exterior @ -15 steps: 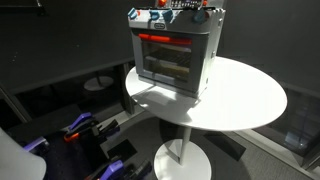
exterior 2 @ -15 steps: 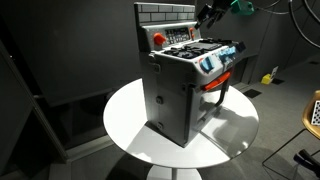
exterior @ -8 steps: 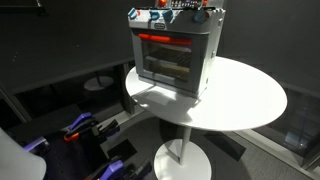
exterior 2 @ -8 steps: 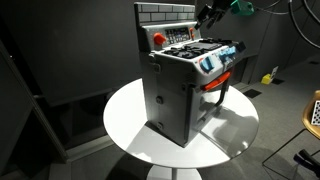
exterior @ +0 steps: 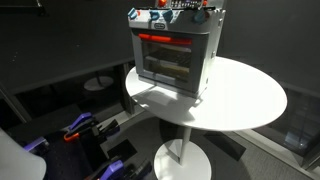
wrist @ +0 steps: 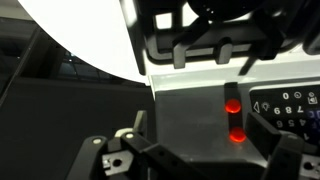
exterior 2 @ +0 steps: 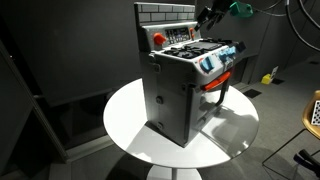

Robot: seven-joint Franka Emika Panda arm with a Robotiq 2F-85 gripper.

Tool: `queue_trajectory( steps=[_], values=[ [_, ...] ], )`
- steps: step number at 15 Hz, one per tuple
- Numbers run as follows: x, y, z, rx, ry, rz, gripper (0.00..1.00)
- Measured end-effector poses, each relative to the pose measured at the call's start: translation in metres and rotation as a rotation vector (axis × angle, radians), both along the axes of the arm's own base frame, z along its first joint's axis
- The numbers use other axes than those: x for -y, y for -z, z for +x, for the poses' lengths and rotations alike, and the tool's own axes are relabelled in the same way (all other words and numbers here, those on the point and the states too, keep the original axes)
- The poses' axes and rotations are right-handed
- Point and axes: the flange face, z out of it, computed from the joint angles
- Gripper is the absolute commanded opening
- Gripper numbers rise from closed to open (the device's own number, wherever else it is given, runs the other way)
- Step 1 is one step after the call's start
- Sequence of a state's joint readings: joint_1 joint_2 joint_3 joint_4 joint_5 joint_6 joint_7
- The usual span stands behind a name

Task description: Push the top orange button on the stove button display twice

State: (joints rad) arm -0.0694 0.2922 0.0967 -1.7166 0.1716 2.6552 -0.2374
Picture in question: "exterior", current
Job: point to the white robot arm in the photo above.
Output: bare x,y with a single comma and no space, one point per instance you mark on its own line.
16,160

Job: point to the blue stove knob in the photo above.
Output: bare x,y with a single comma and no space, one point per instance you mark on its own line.
167,15
154,15
132,13
200,16

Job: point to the gray toy stove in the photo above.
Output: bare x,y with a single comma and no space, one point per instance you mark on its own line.
215,36

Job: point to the stove button display panel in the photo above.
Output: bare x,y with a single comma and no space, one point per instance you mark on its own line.
185,3

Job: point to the small orange stove button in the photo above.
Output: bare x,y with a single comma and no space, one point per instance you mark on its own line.
205,2

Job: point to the gray oven door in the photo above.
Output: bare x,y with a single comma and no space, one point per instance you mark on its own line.
200,66

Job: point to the purple black clamp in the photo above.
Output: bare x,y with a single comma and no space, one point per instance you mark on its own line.
35,143
113,166
80,120

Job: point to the orange clamp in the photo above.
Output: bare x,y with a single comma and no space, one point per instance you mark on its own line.
70,136

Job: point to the round white pedestal base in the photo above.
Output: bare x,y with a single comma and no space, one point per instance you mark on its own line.
98,83

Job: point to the white round pedestal table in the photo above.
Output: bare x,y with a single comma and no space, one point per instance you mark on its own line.
240,100

